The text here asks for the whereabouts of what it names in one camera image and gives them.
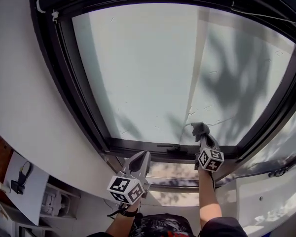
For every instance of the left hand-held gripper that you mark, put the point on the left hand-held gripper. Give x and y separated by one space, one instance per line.
125 189

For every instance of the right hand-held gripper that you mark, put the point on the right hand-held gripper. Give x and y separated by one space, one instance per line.
210 160

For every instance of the grey cloth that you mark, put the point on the grey cloth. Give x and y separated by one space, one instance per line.
199 130

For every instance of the frosted window glass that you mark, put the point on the frosted window glass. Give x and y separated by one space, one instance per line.
138 70

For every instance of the person's left forearm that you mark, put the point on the person's left forearm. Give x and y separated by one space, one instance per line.
121 227

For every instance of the person's right forearm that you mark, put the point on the person's right forearm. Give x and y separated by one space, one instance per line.
209 201

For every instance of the low window pane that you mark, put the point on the low window pane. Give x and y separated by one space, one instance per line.
172 174

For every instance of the black wristwatch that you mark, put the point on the black wristwatch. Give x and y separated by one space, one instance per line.
129 212

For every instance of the adjacent frosted window pane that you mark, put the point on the adjacent frosted window pane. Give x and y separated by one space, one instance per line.
281 142

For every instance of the black curved window latch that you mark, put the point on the black curved window latch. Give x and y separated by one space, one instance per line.
278 172

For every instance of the white shelf unit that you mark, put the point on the white shelf unit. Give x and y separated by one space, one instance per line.
59 204

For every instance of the white panel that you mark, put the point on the white panel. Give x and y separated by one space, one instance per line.
273 201

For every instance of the white side table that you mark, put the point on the white side table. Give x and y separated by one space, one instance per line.
32 199

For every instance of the black device with loop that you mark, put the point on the black device with loop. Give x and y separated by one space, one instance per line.
18 185

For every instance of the white bottle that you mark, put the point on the white bottle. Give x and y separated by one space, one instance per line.
3 186

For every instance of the white drawer cabinet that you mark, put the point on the white drawer cabinet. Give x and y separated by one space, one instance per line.
12 221

